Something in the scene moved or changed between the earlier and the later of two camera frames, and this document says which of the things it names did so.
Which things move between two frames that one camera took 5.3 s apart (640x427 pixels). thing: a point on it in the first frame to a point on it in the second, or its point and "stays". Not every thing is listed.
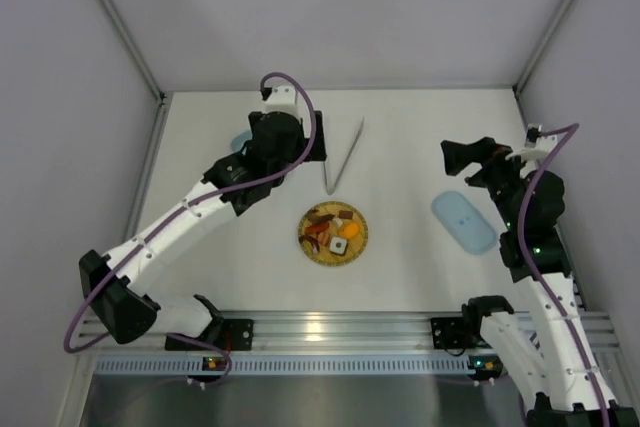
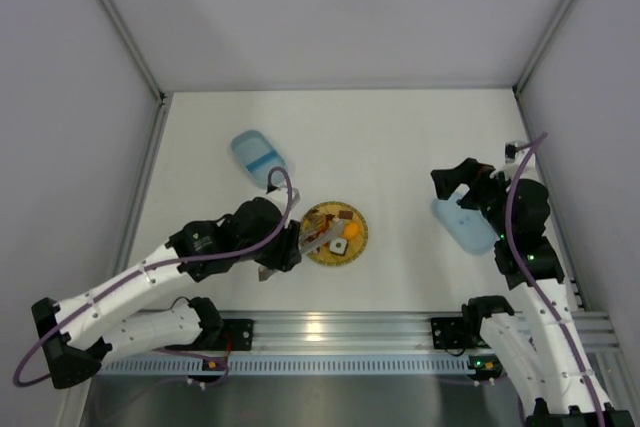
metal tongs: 340,175 to 308,242
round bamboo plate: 332,233 stays
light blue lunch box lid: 459,216 stays
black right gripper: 486,162 to 465,179
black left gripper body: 316,136 to 289,248
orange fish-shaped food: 350,231 stays
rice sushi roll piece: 338,245 stays
